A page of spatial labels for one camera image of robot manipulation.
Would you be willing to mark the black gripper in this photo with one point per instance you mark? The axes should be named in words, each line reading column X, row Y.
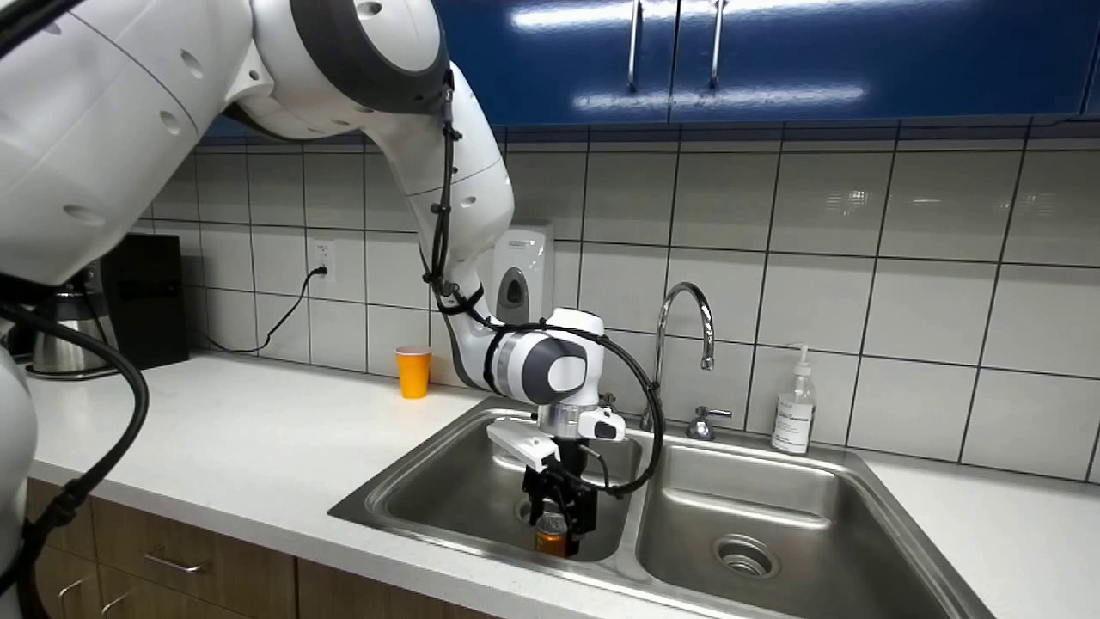
column 562, row 475

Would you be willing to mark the orange soda can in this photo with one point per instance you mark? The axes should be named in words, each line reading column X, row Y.
column 550, row 536

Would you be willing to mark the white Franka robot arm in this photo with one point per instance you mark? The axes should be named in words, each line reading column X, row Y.
column 126, row 126

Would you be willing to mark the stainless steel double sink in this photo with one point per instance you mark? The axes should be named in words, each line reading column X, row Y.
column 732, row 503

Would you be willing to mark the orange plastic cup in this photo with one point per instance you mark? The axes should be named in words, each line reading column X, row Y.
column 415, row 376

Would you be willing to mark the clear soap bottle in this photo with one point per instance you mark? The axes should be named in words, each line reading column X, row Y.
column 790, row 416

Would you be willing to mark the chrome gooseneck faucet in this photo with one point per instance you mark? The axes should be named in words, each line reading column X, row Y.
column 690, row 298

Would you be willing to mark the wooden base cabinet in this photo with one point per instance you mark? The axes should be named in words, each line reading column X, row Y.
column 208, row 573

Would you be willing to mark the black coffee maker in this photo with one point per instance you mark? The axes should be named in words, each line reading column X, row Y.
column 142, row 298

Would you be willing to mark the glass coffee carafe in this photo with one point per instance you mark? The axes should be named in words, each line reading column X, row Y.
column 69, row 338

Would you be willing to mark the white wall soap dispenser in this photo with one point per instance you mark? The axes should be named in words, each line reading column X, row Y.
column 535, row 270

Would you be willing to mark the white wall outlet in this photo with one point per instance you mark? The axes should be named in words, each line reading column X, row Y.
column 320, row 260

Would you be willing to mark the blue upper wall cabinet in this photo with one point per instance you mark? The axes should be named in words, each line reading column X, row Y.
column 745, row 63

